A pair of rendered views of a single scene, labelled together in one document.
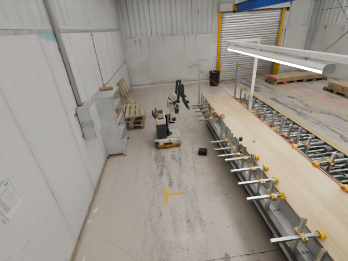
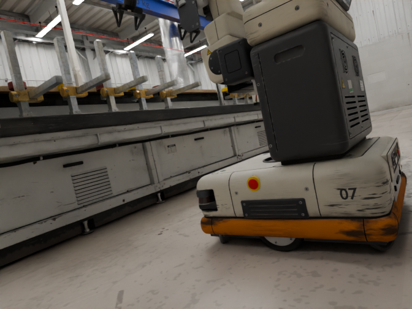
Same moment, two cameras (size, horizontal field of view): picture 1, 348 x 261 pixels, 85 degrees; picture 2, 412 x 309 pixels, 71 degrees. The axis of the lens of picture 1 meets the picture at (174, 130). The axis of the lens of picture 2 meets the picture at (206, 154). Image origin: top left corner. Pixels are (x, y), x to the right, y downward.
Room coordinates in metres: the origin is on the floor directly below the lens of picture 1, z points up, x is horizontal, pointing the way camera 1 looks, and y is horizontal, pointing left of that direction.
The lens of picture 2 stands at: (5.62, 0.71, 0.42)
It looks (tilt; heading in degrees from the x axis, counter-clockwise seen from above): 3 degrees down; 222
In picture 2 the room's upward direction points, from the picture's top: 12 degrees counter-clockwise
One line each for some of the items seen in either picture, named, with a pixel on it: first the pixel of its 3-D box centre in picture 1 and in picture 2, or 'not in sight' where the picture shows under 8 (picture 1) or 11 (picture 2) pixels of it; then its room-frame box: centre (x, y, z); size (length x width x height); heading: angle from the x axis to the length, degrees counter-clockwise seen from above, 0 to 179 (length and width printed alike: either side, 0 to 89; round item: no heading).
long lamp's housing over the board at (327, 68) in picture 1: (260, 54); not in sight; (2.89, -1.32, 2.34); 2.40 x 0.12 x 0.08; 4
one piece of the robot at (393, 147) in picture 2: not in sight; (393, 156); (4.45, 0.52, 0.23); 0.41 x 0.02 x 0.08; 4
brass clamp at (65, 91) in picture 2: not in sight; (73, 91); (4.83, -0.85, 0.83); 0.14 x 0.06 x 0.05; 4
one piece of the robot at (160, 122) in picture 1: (162, 123); (305, 74); (4.49, 0.29, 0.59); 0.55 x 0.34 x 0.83; 4
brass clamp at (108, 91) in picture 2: not in sight; (111, 92); (4.58, -0.87, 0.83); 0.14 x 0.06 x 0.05; 4
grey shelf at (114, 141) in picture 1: (113, 121); not in sight; (4.44, 1.53, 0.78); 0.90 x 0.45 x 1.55; 4
